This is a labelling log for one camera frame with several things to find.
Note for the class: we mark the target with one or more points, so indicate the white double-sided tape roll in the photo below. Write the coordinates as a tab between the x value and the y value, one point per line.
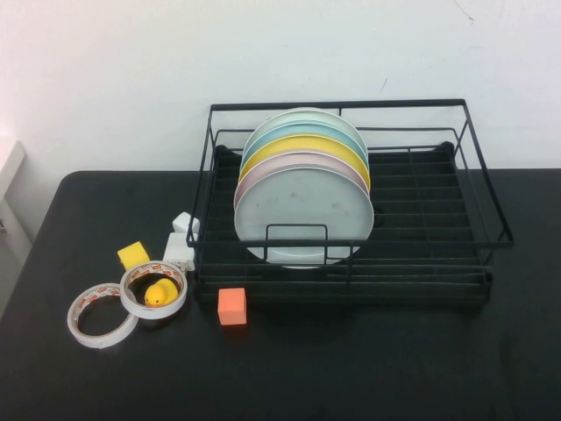
101	343
153	312

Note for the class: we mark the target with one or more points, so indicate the orange foam cube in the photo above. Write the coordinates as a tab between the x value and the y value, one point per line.
231	307

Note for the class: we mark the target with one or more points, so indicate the white foam cube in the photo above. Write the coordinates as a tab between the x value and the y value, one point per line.
182	221

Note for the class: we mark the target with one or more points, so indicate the yellow foam cube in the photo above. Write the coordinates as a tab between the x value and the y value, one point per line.
131	254

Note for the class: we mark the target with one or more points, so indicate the yellow plate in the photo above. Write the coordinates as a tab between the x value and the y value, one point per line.
289	144

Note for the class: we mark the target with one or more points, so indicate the pale green plate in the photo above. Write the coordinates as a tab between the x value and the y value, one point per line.
289	117

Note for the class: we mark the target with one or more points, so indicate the pink plate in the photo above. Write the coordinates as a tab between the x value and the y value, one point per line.
271	164

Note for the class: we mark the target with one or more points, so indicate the yellow rubber duck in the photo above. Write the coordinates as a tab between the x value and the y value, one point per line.
158	294

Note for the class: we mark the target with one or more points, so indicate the teal plate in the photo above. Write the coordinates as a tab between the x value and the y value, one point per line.
280	130

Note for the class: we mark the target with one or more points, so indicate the large pale grey plate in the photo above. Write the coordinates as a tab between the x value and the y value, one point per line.
302	210

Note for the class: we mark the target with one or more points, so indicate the white side shelf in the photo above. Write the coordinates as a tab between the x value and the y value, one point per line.
11	171

